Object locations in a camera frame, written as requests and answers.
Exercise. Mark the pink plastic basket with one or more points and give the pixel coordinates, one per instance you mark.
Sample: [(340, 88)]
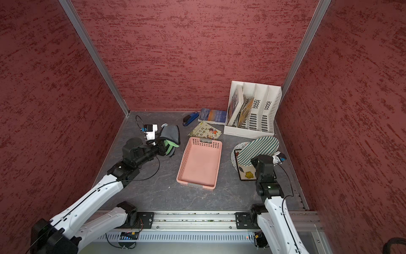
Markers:
[(200, 163)]

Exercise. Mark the left aluminium corner post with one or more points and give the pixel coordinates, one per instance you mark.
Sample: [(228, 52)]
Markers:
[(74, 18)]

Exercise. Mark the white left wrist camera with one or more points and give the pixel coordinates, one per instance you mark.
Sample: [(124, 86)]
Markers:
[(149, 131)]

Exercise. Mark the square floral cream plate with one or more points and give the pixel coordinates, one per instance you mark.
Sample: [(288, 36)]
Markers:
[(246, 173)]

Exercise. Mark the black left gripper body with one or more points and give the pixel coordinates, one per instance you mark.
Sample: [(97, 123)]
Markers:
[(158, 147)]

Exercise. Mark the green striped round plate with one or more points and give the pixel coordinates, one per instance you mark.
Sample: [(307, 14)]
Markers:
[(261, 146)]

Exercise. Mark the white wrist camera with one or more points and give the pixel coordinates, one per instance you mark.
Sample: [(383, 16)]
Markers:
[(149, 131), (278, 157)]

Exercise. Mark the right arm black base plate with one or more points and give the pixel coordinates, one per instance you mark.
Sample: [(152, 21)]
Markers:
[(244, 221)]

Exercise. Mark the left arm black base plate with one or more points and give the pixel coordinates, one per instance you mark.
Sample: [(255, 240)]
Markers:
[(143, 220)]

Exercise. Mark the thin books in organizer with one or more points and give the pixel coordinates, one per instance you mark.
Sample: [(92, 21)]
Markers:
[(235, 104)]

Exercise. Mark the white plastic file organizer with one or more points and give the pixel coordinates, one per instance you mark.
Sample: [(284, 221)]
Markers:
[(260, 123)]

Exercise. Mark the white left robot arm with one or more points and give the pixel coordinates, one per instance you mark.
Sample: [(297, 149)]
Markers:
[(69, 231)]

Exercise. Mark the white perforated cable duct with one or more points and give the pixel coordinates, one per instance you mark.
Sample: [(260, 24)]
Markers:
[(177, 236)]

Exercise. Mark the multicolour speckled round plate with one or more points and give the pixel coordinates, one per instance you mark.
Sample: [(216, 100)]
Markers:
[(233, 158)]

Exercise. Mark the yellow illustrated children's book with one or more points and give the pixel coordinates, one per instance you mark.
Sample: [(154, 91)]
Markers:
[(245, 111)]

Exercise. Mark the green cartoon children's book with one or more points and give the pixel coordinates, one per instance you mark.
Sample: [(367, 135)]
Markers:
[(204, 130)]

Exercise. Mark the aluminium corner post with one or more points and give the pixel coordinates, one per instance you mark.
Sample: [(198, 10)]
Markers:
[(311, 30), (74, 18)]

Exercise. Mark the right aluminium corner post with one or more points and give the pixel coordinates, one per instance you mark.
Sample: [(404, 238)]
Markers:
[(311, 30)]

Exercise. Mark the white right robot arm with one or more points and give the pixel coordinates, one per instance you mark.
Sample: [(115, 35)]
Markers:
[(273, 217)]

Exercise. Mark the blue striped cover book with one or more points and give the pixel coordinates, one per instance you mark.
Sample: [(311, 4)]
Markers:
[(212, 116)]

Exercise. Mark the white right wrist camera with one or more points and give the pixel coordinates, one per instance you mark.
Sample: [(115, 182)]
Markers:
[(278, 157)]

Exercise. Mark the green cleaning cloth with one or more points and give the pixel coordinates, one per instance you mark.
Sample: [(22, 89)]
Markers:
[(170, 137)]

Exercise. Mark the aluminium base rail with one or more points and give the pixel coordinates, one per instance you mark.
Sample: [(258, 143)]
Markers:
[(304, 221)]

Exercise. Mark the blue stapler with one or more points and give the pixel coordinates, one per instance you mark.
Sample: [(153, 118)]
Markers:
[(188, 119)]

